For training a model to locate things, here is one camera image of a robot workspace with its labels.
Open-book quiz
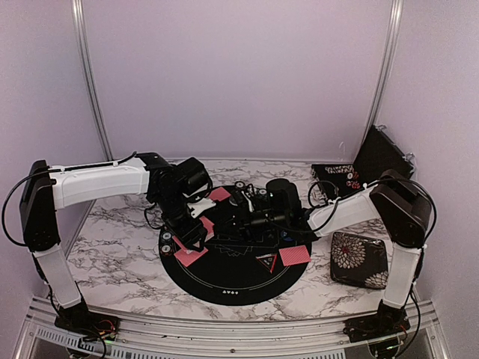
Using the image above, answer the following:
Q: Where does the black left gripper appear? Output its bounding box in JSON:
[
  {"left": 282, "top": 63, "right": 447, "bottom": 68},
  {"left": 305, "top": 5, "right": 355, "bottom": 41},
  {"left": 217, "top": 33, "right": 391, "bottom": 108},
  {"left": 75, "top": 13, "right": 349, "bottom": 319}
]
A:
[{"left": 154, "top": 191, "right": 208, "bottom": 252}]

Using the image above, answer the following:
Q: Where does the red card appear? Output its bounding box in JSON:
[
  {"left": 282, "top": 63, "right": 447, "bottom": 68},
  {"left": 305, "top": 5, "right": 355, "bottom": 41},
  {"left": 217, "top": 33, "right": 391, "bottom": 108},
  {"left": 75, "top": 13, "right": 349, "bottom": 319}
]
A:
[
  {"left": 279, "top": 245, "right": 311, "bottom": 266},
  {"left": 208, "top": 187, "right": 231, "bottom": 202},
  {"left": 174, "top": 248, "right": 208, "bottom": 267}
]

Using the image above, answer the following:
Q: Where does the green chip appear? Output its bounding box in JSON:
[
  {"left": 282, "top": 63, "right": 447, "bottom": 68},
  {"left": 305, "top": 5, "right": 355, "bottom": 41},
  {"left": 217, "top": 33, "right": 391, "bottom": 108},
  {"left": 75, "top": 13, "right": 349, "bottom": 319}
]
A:
[{"left": 159, "top": 232, "right": 171, "bottom": 245}]

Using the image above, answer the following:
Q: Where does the red playing card deck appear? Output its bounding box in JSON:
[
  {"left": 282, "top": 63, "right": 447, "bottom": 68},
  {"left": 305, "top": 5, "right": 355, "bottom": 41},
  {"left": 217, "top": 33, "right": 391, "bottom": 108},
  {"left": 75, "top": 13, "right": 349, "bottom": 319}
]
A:
[{"left": 172, "top": 216, "right": 214, "bottom": 252}]

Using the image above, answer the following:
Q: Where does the red triangle all-in marker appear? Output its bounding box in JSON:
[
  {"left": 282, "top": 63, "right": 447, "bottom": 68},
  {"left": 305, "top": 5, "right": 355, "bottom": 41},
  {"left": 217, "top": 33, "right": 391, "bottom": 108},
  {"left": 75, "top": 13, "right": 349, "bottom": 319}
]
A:
[{"left": 255, "top": 254, "right": 278, "bottom": 274}]

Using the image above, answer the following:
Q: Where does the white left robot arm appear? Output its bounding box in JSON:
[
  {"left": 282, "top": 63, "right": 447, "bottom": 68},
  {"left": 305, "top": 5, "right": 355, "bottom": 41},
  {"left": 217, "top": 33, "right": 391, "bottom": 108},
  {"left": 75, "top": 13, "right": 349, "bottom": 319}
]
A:
[{"left": 19, "top": 153, "right": 215, "bottom": 333}]

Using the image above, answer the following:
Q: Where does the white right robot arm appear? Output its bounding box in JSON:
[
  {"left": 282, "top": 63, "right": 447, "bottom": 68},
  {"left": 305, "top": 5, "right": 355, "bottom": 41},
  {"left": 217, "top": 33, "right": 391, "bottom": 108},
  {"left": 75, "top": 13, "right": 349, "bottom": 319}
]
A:
[{"left": 225, "top": 169, "right": 437, "bottom": 335}]

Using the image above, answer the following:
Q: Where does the round black poker mat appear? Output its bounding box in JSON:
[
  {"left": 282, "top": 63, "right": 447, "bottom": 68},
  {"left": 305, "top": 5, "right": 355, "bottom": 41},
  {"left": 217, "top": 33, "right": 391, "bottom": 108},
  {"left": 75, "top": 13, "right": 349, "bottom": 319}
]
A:
[{"left": 159, "top": 198, "right": 315, "bottom": 306}]

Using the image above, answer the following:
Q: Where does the floral patterned pouch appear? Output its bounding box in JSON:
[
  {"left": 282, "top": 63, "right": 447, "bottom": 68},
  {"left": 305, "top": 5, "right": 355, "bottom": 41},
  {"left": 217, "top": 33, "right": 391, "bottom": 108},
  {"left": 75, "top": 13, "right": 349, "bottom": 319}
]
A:
[{"left": 330, "top": 232, "right": 388, "bottom": 289}]

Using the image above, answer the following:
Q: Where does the black poker chip case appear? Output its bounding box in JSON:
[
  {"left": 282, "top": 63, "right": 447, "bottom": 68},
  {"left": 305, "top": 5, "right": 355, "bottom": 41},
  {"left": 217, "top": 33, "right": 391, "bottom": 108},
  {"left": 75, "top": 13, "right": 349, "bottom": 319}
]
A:
[{"left": 311, "top": 126, "right": 415, "bottom": 199}]

